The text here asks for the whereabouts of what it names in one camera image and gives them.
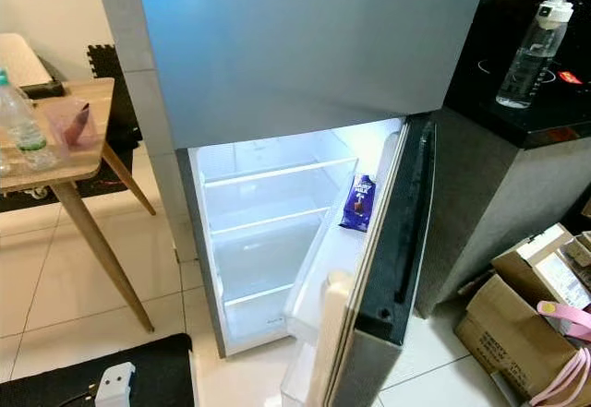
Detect silver fridge door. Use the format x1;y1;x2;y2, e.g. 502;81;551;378
282;112;437;407

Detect clear glass fridge shelf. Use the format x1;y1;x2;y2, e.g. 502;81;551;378
220;282;296;308
209;206;333;236
201;153;359;188

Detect silver two-door fridge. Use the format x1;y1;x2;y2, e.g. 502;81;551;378
92;0;492;360

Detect white fridge door bin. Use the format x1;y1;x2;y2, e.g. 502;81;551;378
282;270;354;407

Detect clear water bottle teal cap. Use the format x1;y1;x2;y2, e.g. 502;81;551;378
0;70;58;171

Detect pink translucent plastic container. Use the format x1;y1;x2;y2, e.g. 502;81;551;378
48;98;103;152

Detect dark brown stick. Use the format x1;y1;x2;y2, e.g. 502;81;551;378
68;102;92;138

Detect wooden table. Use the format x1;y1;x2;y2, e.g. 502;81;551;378
0;78;156;332

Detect white plastic chair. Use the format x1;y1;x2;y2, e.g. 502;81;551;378
0;33;54;90

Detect black floor mat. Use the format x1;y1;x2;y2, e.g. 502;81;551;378
0;333;197;407

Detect purple Cadbury chocolate bar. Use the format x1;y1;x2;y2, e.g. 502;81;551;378
340;174;377;233

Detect black kitchen countertop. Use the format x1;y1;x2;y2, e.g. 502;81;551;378
443;0;591;150

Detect large printed cardboard box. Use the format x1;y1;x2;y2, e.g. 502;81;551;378
454;273;581;404

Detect small cardboard box white label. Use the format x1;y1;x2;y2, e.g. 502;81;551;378
491;223;591;312

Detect clear sports bottle white lid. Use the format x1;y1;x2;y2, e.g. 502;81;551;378
496;0;574;110

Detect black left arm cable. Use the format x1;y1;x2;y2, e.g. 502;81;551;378
55;384;101;407

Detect pink fabric strap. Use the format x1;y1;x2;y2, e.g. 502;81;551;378
528;301;591;407

